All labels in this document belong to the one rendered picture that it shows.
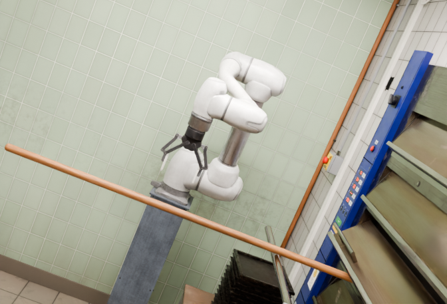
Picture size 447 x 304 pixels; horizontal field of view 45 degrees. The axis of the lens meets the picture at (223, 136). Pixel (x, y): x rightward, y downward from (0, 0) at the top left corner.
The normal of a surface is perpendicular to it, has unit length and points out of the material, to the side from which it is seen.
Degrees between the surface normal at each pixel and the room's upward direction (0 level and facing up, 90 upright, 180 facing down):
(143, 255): 90
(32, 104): 90
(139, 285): 90
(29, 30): 90
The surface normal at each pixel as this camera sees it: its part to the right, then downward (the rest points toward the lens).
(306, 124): 0.01, 0.20
